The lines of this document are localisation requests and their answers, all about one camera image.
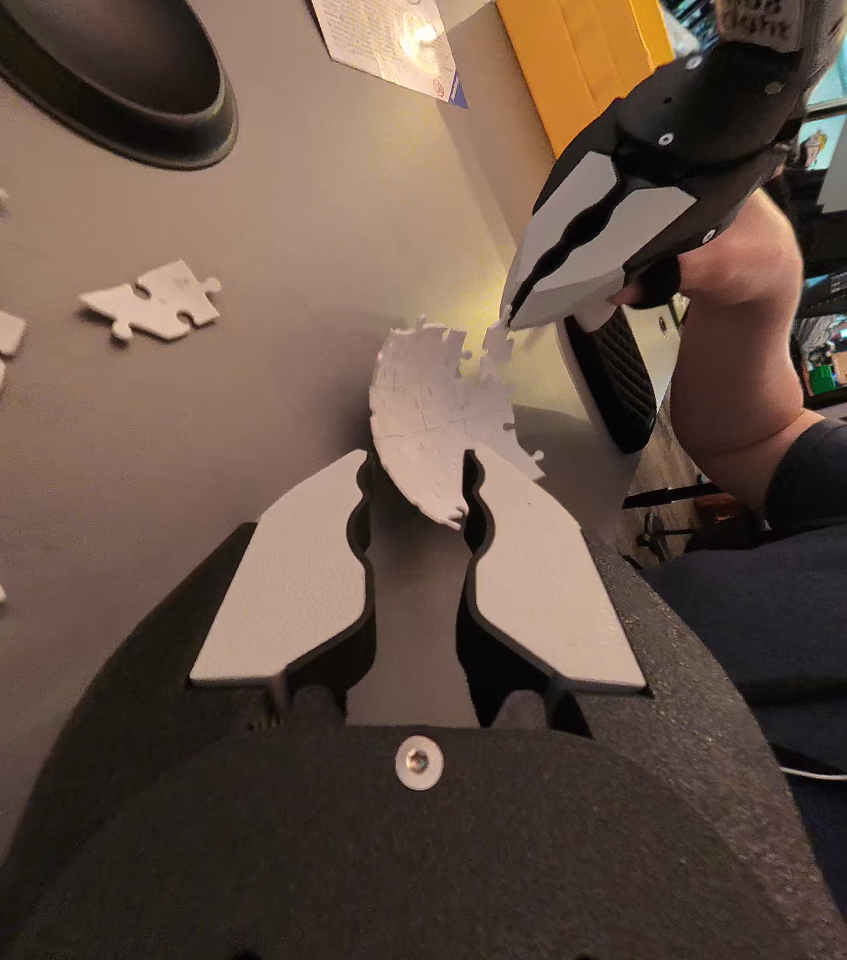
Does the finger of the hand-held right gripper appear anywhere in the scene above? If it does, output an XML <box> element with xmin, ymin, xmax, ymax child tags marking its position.
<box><xmin>502</xmin><ymin>150</ymin><xmax>623</xmax><ymax>324</ymax></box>
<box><xmin>511</xmin><ymin>183</ymin><xmax>699</xmax><ymax>331</ymax></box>

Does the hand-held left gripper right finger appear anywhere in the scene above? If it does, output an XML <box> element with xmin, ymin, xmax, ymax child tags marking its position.
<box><xmin>461</xmin><ymin>447</ymin><xmax>650</xmax><ymax>694</ymax></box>

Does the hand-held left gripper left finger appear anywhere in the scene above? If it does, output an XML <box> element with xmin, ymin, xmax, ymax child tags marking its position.
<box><xmin>191</xmin><ymin>450</ymin><xmax>375</xmax><ymax>691</ymax></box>

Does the assembled white puzzle section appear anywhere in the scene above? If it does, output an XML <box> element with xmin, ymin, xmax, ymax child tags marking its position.
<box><xmin>368</xmin><ymin>315</ymin><xmax>546</xmax><ymax>529</ymax></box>

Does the person's right forearm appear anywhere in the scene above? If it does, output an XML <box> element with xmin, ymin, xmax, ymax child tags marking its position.
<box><xmin>671</xmin><ymin>293</ymin><xmax>833</xmax><ymax>514</ymax></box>

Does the scattered loose puzzle pieces group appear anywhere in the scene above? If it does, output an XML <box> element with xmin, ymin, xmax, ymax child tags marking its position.
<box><xmin>0</xmin><ymin>147</ymin><xmax>224</xmax><ymax>631</ymax></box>

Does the black round ball stand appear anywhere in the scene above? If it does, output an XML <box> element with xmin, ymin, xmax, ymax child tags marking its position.
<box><xmin>0</xmin><ymin>0</ymin><xmax>240</xmax><ymax>171</ymax></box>

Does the person's right hand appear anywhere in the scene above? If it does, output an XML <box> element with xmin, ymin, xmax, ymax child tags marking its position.
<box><xmin>679</xmin><ymin>188</ymin><xmax>803</xmax><ymax>312</ymax></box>

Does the black chair armrest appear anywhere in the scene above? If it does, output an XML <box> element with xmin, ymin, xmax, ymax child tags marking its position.
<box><xmin>563</xmin><ymin>308</ymin><xmax>662</xmax><ymax>454</ymax></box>

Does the yellow storage bin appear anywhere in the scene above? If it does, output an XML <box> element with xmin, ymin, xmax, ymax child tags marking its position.
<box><xmin>496</xmin><ymin>0</ymin><xmax>680</xmax><ymax>156</ymax></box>

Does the white instruction leaflet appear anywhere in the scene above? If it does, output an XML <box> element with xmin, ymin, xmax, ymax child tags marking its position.
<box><xmin>311</xmin><ymin>0</ymin><xmax>470</xmax><ymax>109</ymax></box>

